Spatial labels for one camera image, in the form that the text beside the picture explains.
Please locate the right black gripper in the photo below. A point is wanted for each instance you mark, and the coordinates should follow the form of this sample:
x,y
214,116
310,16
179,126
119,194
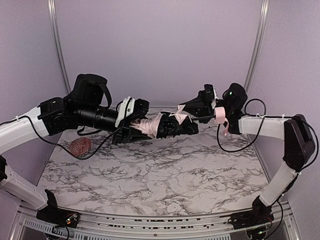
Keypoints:
x,y
203,112

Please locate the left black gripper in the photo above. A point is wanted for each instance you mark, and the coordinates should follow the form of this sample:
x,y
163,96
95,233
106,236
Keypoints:
x,y
126,133

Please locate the pink and black umbrella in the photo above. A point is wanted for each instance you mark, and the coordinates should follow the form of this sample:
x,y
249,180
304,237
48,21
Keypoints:
x,y
170,124

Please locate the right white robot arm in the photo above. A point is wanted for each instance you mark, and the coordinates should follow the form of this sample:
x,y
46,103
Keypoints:
x,y
298,138

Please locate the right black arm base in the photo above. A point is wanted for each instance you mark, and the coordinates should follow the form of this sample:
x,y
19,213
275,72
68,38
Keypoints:
x,y
246,219

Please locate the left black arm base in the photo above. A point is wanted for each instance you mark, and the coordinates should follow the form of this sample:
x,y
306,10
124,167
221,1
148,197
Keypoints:
x,y
61,217

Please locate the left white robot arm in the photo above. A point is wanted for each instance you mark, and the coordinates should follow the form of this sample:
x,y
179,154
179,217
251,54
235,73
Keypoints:
x,y
88,104

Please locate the red patterned round pouch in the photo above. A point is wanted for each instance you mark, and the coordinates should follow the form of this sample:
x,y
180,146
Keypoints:
x,y
80,146

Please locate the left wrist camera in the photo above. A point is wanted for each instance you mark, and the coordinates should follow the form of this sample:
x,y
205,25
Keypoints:
x,y
131,109

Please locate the right aluminium corner post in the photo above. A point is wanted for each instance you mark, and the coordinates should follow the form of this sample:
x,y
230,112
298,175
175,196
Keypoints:
x,y
260,33

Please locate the aluminium corner post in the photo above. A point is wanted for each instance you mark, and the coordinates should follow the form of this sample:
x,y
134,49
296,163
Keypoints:
x,y
57,44
260,33

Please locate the aluminium front rail frame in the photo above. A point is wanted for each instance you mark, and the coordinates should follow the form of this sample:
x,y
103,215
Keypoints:
x,y
102,226

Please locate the left aluminium corner post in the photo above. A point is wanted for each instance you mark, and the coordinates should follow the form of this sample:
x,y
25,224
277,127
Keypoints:
x,y
57,44

